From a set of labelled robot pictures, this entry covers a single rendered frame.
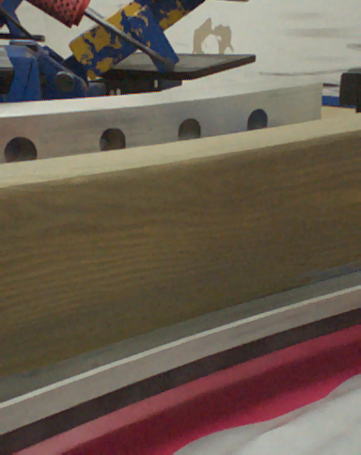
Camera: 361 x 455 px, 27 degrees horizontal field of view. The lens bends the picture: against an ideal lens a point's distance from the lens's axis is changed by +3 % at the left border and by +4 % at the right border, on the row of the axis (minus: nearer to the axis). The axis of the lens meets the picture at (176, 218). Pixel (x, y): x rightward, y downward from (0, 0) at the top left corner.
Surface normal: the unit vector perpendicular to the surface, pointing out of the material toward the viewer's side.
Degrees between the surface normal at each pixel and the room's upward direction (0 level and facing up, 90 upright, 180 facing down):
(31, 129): 90
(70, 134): 90
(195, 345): 90
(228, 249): 90
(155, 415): 0
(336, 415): 16
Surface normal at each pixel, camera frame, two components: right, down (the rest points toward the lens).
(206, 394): -0.01, -0.96
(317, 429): 0.35, -0.77
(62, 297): 0.57, 0.23
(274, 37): -0.81, 0.18
